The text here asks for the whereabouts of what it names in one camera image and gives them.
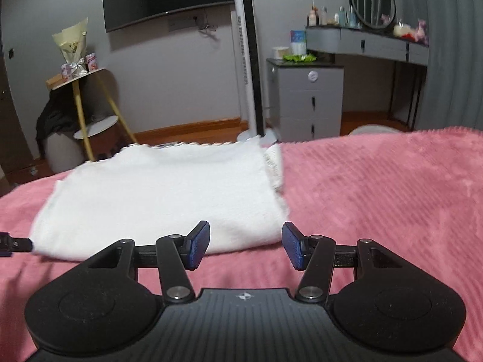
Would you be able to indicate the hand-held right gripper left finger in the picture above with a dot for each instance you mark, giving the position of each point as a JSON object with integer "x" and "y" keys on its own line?
{"x": 198, "y": 245}

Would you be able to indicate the black wall switch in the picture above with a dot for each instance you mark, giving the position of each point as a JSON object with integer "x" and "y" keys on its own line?
{"x": 11, "y": 54}

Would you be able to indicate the grey dressing table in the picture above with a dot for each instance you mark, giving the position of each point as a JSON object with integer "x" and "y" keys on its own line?
{"x": 362, "y": 43}

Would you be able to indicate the yellow-legged wooden side table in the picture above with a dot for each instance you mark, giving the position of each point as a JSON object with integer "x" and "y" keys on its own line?
{"x": 96, "y": 126}

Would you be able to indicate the white round jar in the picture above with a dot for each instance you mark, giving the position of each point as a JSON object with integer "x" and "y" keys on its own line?
{"x": 280, "y": 52}

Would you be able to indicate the round black-framed mirror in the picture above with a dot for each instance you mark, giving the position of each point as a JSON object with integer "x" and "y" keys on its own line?
{"x": 371, "y": 2}

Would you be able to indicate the clear cosmetic bottle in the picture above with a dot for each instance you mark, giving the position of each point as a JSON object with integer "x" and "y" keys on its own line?
{"x": 323, "y": 16}

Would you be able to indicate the blue white tissue packet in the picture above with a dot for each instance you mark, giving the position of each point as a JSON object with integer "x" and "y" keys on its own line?
{"x": 298, "y": 43}

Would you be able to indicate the dark clothes pile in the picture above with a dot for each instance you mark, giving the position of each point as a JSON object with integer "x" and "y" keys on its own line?
{"x": 56, "y": 117}

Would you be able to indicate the grey curtain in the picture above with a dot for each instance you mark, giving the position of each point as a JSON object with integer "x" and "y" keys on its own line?
{"x": 449, "y": 45}

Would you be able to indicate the light blue cosmetic bottle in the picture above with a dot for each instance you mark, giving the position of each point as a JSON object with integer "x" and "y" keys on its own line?
{"x": 351, "y": 17}
{"x": 342, "y": 17}

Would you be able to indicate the small pink box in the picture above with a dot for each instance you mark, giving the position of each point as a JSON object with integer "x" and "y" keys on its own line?
{"x": 92, "y": 62}

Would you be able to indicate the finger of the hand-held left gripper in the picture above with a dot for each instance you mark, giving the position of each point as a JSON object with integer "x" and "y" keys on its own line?
{"x": 19, "y": 245}

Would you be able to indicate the pink plush toy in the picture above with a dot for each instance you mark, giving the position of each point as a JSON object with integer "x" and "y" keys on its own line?
{"x": 420, "y": 32}

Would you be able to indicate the grey drawer cabinet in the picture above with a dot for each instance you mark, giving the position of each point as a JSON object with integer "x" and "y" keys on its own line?
{"x": 305, "y": 98}

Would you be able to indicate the white ribbed knit sweater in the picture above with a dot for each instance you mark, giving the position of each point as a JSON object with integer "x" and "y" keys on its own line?
{"x": 151, "y": 196}

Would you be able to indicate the white candle jar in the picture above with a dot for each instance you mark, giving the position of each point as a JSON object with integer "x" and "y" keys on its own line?
{"x": 402, "y": 30}

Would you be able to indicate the small lilac gift box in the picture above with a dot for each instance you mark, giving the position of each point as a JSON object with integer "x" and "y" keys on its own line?
{"x": 66, "y": 71}

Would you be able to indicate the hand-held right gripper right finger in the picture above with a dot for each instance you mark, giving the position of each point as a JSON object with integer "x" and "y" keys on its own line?
{"x": 294, "y": 247}

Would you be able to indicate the white round stool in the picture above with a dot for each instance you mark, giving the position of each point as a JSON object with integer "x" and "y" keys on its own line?
{"x": 371, "y": 130}

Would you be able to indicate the white tower fan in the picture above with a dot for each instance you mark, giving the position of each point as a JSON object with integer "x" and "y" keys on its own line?
{"x": 249, "y": 64}

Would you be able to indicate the dark brown door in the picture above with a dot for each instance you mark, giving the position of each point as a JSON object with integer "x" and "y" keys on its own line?
{"x": 11, "y": 120}

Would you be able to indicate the cream wrapped flower bouquet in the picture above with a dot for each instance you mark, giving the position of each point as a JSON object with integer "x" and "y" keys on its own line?
{"x": 71, "y": 41}

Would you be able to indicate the green packet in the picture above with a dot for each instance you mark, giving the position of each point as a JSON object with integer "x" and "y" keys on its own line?
{"x": 300, "y": 58}

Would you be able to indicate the reed diffuser bottle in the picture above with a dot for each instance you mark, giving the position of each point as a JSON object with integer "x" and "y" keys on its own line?
{"x": 313, "y": 17}

